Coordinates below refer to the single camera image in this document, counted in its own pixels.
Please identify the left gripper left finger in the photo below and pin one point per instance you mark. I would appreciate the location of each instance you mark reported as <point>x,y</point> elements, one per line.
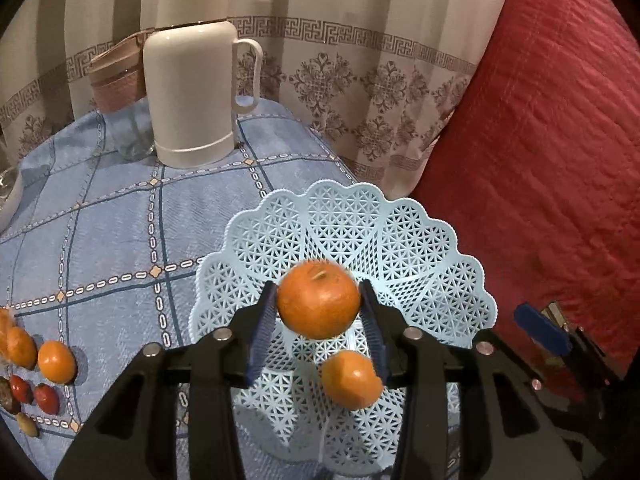
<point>230,357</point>

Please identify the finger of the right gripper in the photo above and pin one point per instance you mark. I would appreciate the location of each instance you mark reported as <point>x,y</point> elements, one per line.
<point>542,330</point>

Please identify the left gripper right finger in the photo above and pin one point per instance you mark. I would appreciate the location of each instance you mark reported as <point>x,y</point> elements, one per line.
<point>405,357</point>

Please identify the small orange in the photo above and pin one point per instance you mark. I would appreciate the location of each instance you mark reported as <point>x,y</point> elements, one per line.
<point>348,378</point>

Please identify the light blue lattice fruit basket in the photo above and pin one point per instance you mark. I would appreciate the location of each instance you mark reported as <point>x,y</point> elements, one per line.
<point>318,246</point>

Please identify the mandarin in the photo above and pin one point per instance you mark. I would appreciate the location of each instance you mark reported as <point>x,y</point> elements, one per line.
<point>56,362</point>

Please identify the red cherry tomato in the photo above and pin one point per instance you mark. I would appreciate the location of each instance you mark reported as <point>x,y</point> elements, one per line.
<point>20,389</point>
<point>47,399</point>

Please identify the mandarin carried to basket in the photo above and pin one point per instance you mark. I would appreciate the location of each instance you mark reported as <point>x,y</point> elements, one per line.
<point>21,348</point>

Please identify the yellowish green small fruit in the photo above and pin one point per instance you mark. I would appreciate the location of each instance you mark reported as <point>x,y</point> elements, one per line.
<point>26,425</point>

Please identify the dark brown passion fruit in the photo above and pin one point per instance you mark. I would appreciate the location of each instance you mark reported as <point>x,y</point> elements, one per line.
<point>7,400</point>

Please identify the blue checked tablecloth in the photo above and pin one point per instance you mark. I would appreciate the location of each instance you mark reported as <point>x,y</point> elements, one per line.
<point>102,252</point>

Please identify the glass electric kettle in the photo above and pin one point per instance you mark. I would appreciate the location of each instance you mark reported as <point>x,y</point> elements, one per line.
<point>11,192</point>

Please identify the beige patterned curtain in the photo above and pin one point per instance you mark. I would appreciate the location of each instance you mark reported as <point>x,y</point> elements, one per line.
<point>378,79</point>

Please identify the cream thermos flask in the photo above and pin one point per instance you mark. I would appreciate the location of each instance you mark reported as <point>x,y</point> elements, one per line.
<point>189,65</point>

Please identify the pink lidded glass cup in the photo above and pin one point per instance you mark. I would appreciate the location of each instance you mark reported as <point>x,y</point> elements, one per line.
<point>118,85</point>

